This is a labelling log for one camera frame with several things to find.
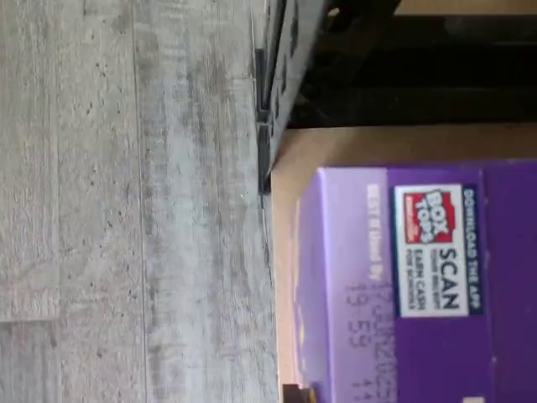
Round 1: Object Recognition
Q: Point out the black metal rack frame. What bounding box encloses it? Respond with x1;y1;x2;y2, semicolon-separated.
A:
250;0;537;196

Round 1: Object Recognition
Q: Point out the purple box with pink patch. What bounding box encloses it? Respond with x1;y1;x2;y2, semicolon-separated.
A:
295;159;537;403

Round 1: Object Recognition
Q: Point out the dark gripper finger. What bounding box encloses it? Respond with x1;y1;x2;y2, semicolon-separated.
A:
281;382;316;403

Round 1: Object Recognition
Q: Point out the brown wooden shelf board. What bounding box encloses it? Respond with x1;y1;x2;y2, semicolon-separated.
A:
269;0;537;403

